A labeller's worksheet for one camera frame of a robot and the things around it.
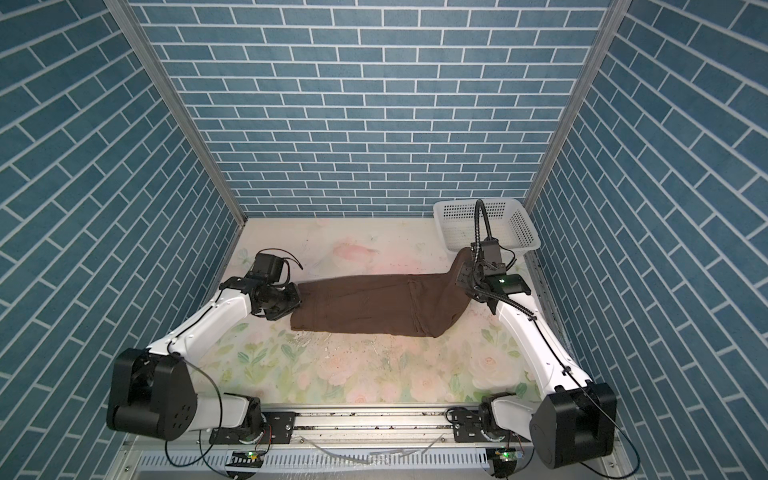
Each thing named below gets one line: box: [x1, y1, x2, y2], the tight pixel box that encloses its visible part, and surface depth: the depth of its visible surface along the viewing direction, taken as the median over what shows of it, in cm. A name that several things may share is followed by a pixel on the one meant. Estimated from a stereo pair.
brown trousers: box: [291, 247, 474, 338], surface depth 93 cm
